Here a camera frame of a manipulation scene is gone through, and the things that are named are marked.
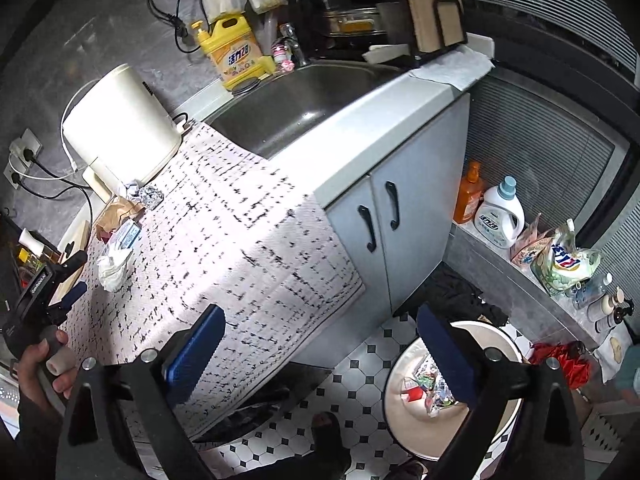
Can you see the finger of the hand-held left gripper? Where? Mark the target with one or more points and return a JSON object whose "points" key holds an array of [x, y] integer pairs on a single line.
{"points": [[75, 293], [70, 262]]}

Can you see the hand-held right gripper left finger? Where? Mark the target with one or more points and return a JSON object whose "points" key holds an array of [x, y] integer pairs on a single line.
{"points": [[195, 355]]}

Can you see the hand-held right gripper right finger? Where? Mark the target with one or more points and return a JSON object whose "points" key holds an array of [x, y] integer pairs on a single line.
{"points": [[450, 360]]}

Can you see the white tissue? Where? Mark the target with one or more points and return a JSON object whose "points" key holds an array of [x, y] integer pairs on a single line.
{"points": [[112, 270]]}

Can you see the red wrapper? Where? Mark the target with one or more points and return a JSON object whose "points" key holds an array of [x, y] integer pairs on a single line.
{"points": [[104, 234]]}

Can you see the colourful plastic wrapper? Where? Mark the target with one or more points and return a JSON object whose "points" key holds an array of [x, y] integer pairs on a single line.
{"points": [[415, 390]]}

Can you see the blue and white packet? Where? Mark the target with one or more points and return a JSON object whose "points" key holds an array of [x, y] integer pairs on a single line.
{"points": [[125, 235]]}

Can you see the brown paper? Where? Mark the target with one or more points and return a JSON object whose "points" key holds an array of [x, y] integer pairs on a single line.
{"points": [[117, 212]]}

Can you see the beige waste bin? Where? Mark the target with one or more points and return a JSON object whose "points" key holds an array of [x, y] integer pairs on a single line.
{"points": [[405, 425]]}

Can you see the white paper ball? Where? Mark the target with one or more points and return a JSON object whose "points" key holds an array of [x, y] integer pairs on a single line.
{"points": [[132, 191]]}

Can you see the person's left forearm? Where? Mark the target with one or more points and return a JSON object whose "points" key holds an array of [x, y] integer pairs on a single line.
{"points": [[35, 440]]}

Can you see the person's left hand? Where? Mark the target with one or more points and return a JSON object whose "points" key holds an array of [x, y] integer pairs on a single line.
{"points": [[32, 370]]}

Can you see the white-top oil spray bottle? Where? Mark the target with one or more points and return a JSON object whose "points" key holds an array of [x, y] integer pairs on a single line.
{"points": [[31, 242]]}

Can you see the dark cloth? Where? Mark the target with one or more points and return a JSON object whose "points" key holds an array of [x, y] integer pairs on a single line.
{"points": [[450, 295]]}

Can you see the front-load washing machine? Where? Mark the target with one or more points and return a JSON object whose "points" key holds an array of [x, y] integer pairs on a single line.
{"points": [[260, 402]]}

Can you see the red bag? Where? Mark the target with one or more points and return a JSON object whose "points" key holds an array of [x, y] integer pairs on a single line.
{"points": [[562, 365]]}

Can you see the white black-checked tablecloth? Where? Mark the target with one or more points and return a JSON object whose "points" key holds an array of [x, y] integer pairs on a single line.
{"points": [[225, 220]]}

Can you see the pink refill pouch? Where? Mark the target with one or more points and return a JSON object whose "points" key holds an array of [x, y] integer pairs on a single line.
{"points": [[527, 245]]}

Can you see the person's foot in black slipper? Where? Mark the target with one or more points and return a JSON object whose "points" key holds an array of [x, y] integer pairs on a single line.
{"points": [[330, 440]]}

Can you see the green white refill pouch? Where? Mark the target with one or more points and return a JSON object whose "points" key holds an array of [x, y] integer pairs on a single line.
{"points": [[565, 265]]}

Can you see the white laundry detergent bottle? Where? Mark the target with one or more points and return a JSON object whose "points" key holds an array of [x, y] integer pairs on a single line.
{"points": [[497, 217]]}

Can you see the cream air fryer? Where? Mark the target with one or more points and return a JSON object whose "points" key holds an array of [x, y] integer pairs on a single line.
{"points": [[120, 120]]}

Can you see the small clear bottle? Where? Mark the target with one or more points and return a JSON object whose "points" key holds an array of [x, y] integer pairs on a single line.
{"points": [[590, 292]]}

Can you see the orange bottle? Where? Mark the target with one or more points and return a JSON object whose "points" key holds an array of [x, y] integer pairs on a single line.
{"points": [[467, 197]]}

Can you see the white printed cloth bag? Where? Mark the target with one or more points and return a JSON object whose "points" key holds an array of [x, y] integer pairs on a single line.
{"points": [[620, 352]]}

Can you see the small dark brown bottle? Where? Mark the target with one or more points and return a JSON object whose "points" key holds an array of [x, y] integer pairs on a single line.
{"points": [[617, 317]]}

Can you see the grey sink cabinet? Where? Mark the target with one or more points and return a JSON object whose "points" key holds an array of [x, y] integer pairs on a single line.
{"points": [[425, 160]]}

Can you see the dark round sink plug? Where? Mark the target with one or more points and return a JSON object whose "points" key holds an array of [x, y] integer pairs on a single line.
{"points": [[244, 87]]}

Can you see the yellow detergent bottle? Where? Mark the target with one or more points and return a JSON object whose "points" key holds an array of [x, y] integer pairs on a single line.
{"points": [[235, 52]]}

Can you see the steel sink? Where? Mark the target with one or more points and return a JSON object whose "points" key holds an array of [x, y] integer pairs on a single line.
{"points": [[310, 105]]}

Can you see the yellow sponge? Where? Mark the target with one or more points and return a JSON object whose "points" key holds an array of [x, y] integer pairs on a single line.
{"points": [[266, 66]]}

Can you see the white paper towel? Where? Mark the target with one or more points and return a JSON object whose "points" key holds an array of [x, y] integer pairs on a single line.
{"points": [[450, 67]]}

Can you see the small pink white bottle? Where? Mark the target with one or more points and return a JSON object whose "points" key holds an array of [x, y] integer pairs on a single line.
{"points": [[282, 55]]}

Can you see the white rack drip spout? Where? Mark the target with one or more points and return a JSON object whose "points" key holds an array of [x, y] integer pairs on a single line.
{"points": [[387, 54]]}

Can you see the steel faucet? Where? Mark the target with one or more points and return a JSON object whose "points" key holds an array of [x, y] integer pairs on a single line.
{"points": [[296, 45]]}

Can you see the window with grey blinds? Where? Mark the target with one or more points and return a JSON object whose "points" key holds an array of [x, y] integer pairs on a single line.
{"points": [[540, 35]]}

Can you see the steel pot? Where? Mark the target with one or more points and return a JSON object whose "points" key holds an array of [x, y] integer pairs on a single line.
{"points": [[355, 21]]}

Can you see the wooden cutting board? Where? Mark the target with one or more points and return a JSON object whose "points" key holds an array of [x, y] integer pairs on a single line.
{"points": [[430, 0]]}

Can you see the grey wall socket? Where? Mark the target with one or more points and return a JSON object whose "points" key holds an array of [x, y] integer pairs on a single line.
{"points": [[27, 145], [12, 172]]}

